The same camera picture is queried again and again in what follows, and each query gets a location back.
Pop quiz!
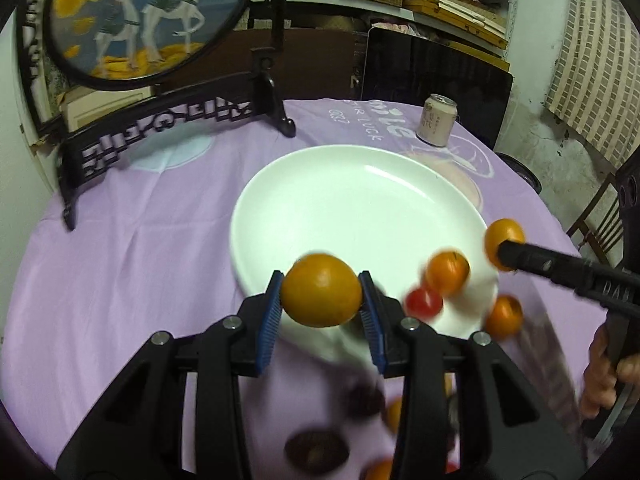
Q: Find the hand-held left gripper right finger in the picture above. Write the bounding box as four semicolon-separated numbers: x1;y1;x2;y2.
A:
357;270;586;480

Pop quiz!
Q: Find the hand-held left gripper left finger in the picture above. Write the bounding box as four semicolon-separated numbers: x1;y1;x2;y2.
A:
55;270;286;480

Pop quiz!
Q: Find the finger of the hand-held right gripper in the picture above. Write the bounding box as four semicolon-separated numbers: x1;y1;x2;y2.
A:
495;240;593;293

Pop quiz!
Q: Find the orange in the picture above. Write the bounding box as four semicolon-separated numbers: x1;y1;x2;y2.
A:
425;250;471;296
385;397;403;433
484;296;524;339
280;253;363;328
364;459;396;480
484;218;526;272

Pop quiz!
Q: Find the dark purple fruit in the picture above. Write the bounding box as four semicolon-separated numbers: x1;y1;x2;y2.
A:
284;430;349;473
345;382;386;418

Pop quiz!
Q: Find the white round plate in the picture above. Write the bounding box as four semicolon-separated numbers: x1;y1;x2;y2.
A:
230;145;498;341

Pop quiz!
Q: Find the person's right hand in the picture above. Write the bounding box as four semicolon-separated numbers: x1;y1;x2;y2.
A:
580;327;640;418

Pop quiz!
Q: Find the wooden chair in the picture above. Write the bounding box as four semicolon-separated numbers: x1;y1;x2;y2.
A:
567;172;626;266

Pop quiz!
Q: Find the black round stool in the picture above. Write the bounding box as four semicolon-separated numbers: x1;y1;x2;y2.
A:
495;152;543;193

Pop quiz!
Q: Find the purple tablecloth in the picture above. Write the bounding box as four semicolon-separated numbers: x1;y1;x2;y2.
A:
0;97;616;480

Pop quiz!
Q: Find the beige drink can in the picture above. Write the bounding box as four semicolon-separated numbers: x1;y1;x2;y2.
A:
417;94;458;148

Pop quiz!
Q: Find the white metal shelf rack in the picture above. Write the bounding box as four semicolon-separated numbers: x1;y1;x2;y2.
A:
247;0;516;73

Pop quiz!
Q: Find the brick pattern curtain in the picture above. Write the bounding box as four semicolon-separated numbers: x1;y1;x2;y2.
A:
542;0;640;171

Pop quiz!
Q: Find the dark brown wooden cabinet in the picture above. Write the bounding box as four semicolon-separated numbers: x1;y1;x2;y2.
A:
280;25;362;102

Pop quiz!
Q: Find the pink cloth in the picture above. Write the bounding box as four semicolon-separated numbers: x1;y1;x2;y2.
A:
372;17;436;39

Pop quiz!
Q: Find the beige cardboard box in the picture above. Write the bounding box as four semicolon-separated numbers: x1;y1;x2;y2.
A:
60;85;156;133

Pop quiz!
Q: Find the round deer picture table screen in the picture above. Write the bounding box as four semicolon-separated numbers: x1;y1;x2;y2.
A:
15;0;296;231

